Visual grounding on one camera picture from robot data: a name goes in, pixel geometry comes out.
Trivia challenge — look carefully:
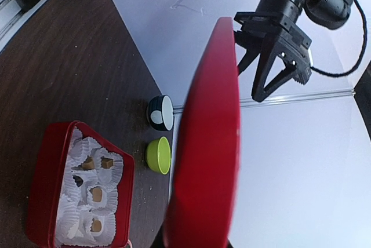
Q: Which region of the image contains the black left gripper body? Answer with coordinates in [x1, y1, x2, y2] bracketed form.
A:
[234, 0, 354, 85]

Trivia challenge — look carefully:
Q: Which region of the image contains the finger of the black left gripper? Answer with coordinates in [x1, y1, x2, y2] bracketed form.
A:
[250, 35, 296, 103]
[234, 31, 263, 74]

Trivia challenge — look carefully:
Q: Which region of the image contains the red tin lid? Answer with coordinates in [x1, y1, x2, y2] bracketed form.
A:
[162, 17, 241, 247]

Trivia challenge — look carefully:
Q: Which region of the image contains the red tin box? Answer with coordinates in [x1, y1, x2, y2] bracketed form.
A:
[26, 121, 134, 247]

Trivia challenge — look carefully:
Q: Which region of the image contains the dark chocolate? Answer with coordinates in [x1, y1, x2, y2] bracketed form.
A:
[73, 175, 84, 187]

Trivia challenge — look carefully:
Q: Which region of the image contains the white ceramic bowl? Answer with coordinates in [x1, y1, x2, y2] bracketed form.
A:
[147, 95, 174, 132]

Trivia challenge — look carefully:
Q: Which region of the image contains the green plastic bowl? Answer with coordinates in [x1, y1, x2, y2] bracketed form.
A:
[146, 136, 171, 175]

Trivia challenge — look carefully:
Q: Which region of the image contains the white paper liner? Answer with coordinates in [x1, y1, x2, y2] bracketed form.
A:
[54, 127, 123, 247]

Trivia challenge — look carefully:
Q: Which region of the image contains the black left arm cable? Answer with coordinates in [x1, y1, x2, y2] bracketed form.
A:
[310, 0, 369, 77]

